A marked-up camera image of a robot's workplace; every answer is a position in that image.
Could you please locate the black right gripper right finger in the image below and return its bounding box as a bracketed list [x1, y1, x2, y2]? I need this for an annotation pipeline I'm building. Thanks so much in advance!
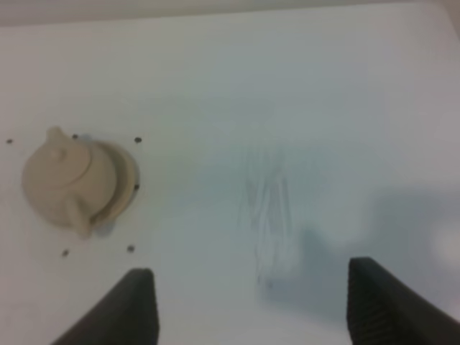
[346, 257, 459, 344]

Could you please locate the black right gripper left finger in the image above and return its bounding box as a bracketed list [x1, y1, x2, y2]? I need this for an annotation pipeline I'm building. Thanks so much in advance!
[54, 268, 160, 345]

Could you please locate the beige teapot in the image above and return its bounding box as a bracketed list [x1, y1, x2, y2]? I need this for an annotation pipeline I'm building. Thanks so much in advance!
[22, 126, 117, 237]

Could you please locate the beige teapot saucer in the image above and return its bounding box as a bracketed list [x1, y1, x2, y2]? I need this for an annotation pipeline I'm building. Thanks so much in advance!
[92, 141, 140, 229]

